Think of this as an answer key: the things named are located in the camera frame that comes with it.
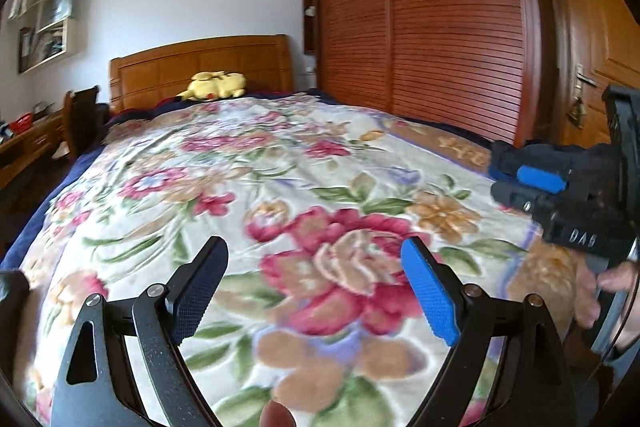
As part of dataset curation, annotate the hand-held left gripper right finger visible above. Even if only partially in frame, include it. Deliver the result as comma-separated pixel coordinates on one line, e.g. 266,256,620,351
401,237,583,427

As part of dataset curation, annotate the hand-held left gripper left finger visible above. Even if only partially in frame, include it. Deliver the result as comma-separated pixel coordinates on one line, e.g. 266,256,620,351
50,235,230,427

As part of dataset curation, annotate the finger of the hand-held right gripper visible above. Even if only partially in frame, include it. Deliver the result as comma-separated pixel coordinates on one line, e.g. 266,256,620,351
516,164,568,195
490,183,556,224

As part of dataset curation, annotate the person's right hand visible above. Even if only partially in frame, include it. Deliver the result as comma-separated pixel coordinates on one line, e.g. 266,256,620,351
574,261,640,328

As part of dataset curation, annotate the person's left hand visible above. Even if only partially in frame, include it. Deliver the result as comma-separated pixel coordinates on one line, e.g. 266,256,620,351
260,401,296,427

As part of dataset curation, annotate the floral blanket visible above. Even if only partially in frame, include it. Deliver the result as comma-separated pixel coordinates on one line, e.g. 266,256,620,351
10,92,601,427

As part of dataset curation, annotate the wooden door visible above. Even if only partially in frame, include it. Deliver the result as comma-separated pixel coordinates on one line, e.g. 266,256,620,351
530,0,640,148

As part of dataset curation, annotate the wooden slatted wardrobe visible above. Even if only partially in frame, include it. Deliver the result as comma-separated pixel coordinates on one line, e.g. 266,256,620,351
301,0,543,148

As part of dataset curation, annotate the folded black jacket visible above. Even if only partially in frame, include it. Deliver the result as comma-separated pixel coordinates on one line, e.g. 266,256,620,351
0,269,31,308

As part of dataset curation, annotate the yellow plush toy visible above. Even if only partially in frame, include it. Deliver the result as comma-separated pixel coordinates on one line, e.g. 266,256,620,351
176,70,247,102

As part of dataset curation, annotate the wooden chair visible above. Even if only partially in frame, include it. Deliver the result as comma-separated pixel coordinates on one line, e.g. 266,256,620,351
63,86,108,160

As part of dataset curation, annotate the wooden desk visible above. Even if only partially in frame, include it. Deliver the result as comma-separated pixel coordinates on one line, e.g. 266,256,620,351
0,112,68,208

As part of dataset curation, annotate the wooden bed headboard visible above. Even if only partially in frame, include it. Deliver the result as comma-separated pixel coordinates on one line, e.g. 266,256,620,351
109,35,295,115

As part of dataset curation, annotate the row of black binders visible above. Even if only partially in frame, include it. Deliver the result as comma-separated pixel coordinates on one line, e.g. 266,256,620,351
19,28,33,72

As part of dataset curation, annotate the white paper bag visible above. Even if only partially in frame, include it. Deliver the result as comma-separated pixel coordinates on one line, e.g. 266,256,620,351
40,0,73,25

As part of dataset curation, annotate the metal door handle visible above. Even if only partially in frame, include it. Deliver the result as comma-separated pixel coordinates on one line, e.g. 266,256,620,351
567,64,598,128

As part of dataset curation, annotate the white wall shelf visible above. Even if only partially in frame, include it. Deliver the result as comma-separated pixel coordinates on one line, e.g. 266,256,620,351
17,0,81,75

